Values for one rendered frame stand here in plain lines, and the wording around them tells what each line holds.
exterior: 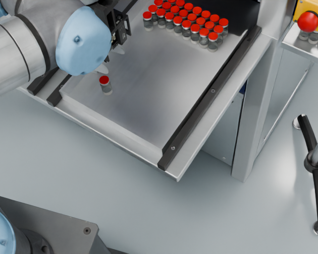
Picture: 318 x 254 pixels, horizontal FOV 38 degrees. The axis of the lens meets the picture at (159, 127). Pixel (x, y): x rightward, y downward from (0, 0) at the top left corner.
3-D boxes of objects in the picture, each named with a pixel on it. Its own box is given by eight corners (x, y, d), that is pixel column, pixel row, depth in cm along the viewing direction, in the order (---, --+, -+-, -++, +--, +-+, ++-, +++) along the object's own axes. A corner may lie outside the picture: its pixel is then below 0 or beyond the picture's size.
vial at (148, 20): (147, 22, 109) (146, 9, 105) (155, 26, 108) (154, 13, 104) (142, 29, 108) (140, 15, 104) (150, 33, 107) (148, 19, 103)
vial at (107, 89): (106, 85, 101) (103, 74, 97) (114, 89, 101) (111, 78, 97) (100, 92, 100) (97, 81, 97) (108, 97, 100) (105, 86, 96)
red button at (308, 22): (302, 17, 94) (306, 3, 91) (320, 24, 93) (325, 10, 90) (293, 29, 93) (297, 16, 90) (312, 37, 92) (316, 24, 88)
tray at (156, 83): (150, -3, 113) (149, -14, 110) (246, 40, 105) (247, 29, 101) (62, 99, 101) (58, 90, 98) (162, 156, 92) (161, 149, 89)
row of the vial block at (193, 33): (153, 16, 110) (151, 2, 106) (219, 47, 104) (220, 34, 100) (148, 22, 109) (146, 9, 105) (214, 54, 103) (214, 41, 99)
